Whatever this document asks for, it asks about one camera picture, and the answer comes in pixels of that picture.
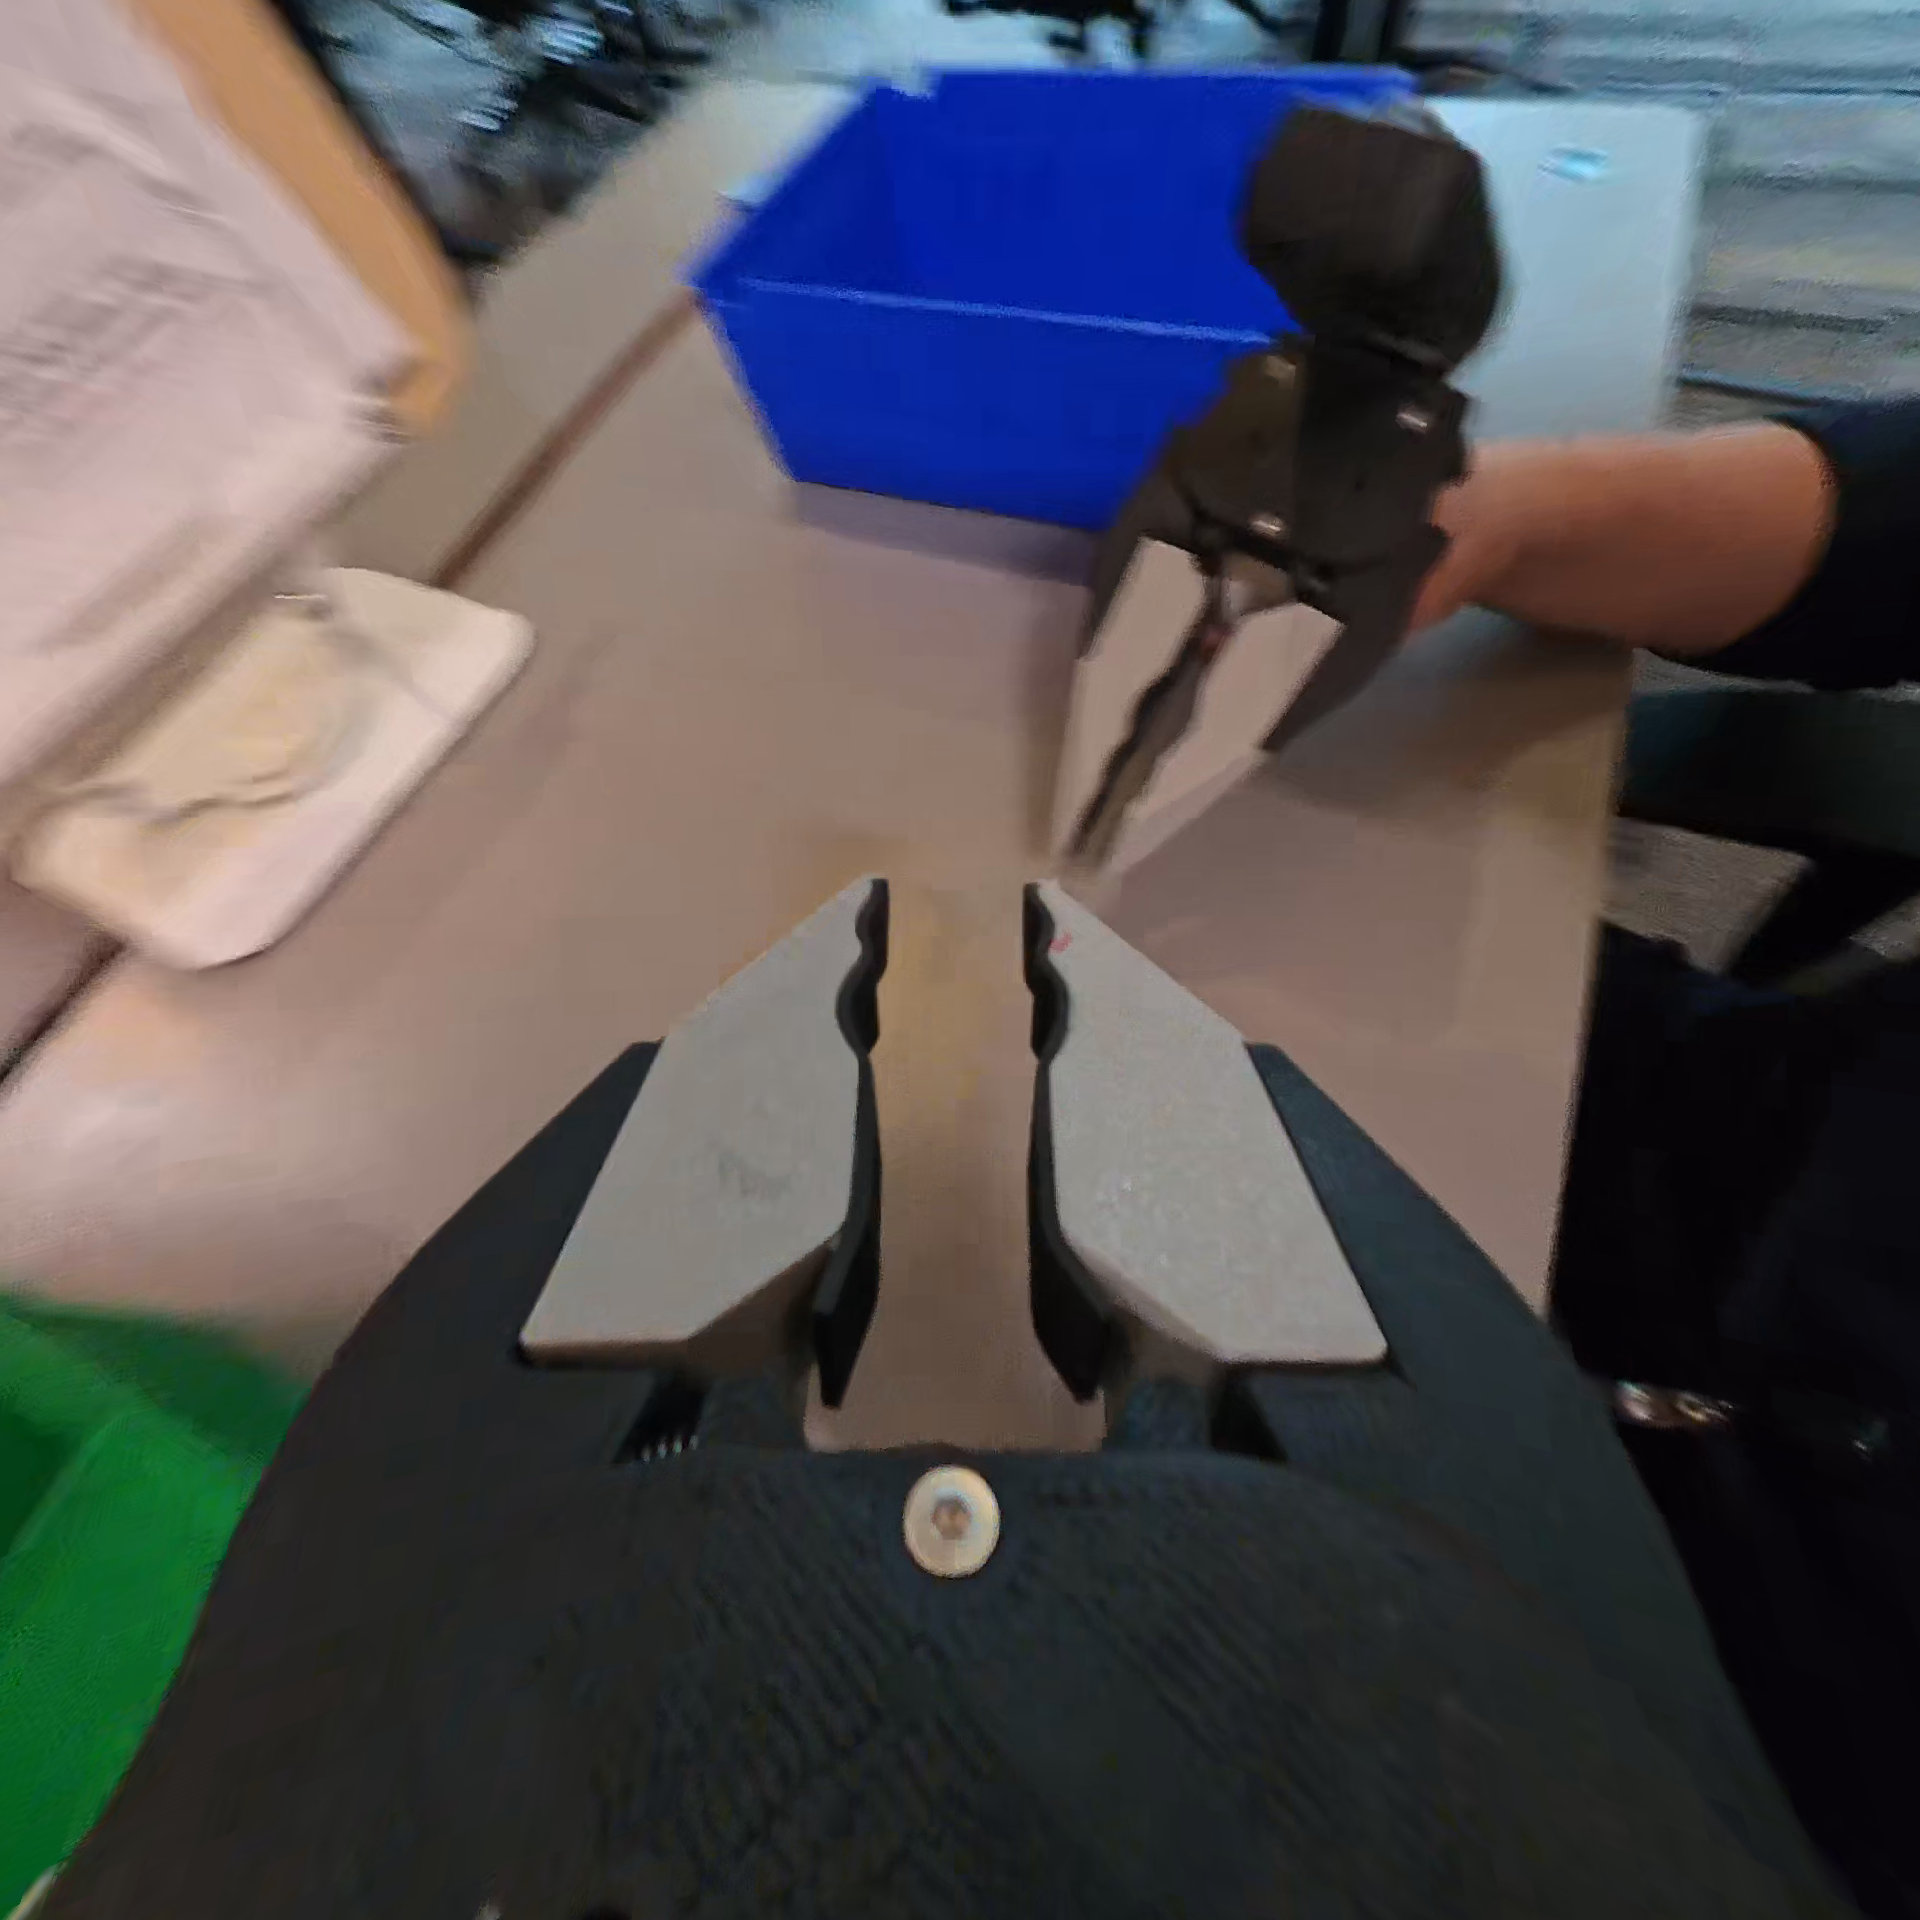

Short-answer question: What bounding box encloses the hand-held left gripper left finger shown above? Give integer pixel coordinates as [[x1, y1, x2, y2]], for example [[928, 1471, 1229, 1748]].
[[519, 877, 892, 1409]]

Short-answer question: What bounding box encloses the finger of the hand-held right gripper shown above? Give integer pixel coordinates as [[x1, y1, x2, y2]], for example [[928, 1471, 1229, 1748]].
[[1047, 538, 1224, 868], [1100, 579, 1346, 873]]

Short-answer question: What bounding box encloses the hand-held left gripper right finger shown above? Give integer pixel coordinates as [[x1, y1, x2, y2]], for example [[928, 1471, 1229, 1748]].
[[1024, 883, 1389, 1404]]

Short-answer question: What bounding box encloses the blue plastic bin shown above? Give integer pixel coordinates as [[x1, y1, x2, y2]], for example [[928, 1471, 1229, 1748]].
[[681, 66, 1422, 538]]

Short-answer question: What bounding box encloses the green plastic bin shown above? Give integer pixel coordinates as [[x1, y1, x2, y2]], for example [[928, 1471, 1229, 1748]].
[[0, 1289, 303, 1910]]

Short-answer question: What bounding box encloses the person's right forearm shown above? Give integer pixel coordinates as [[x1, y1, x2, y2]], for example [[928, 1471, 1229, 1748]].
[[1632, 394, 1920, 695]]

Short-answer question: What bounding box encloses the person's right hand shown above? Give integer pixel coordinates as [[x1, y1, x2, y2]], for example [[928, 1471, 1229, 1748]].
[[1410, 442, 1640, 636]]

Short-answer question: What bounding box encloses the person's black chair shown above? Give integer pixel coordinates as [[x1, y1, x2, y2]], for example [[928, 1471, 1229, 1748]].
[[1615, 681, 1920, 981]]

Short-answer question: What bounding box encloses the white folding stand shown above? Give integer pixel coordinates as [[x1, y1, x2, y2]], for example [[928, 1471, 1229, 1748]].
[[6, 566, 540, 972]]

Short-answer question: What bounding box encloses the wooden display board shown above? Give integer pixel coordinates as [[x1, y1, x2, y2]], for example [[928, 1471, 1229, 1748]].
[[119, 0, 474, 442]]

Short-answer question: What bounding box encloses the printed instruction sheet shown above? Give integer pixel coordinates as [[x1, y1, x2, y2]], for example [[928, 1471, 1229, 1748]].
[[0, 0, 425, 785]]

